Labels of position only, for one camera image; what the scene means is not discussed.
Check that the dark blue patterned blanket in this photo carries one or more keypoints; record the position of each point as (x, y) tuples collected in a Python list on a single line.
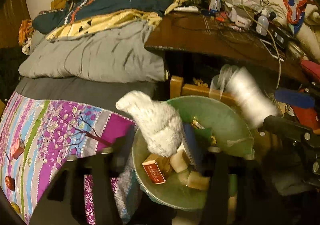
[(105, 2)]

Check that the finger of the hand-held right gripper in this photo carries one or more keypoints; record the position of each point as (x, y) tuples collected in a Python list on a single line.
[(285, 124), (292, 97)]

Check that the floral striped bedsheet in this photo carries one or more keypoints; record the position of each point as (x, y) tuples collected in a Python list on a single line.
[(50, 127)]

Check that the black clothes pile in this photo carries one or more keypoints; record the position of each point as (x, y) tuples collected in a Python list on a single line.
[(7, 69)]

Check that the tan block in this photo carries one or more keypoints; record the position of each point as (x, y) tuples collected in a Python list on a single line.
[(197, 181), (178, 162)]

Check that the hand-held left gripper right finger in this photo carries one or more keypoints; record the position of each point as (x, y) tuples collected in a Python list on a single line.
[(192, 139)]

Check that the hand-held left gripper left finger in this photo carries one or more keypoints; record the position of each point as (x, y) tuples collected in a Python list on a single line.
[(117, 158)]

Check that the dark wooden desk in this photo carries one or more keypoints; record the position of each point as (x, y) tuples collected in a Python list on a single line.
[(212, 39)]

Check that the orange bag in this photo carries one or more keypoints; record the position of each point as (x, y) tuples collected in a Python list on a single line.
[(25, 29)]

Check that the gold wrapper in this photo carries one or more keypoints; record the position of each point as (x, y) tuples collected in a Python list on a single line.
[(212, 139), (197, 124)]

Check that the cream fleece blanket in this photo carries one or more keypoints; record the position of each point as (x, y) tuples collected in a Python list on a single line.
[(310, 37)]

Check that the black device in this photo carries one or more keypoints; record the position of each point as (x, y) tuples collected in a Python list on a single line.
[(280, 36)]

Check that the yellow patterned blanket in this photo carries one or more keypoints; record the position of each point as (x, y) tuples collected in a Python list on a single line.
[(100, 22)]

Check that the red plastic item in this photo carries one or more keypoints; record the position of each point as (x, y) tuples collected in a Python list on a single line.
[(303, 114)]

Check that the glass jar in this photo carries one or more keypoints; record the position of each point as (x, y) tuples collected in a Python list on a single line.
[(296, 51)]

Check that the dark grey bed sheet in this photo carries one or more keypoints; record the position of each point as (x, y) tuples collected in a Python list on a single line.
[(75, 89)]

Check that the red apple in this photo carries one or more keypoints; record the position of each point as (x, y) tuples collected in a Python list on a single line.
[(10, 182)]

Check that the red cardboard box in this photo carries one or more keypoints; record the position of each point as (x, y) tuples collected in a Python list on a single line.
[(153, 171)]

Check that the small yellow figurine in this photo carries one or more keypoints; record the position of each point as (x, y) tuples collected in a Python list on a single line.
[(15, 207)]

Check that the clear plastic bottle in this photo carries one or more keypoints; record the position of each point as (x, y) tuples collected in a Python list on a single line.
[(262, 23)]

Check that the grey quilt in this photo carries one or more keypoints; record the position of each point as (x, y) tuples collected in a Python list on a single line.
[(95, 54)]

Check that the green plastic bowl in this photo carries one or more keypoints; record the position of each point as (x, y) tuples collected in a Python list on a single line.
[(225, 119)]

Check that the red tissue box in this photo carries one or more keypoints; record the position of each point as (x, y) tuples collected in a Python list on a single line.
[(17, 149)]

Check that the white remote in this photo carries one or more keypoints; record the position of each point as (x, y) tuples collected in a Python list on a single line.
[(186, 9)]

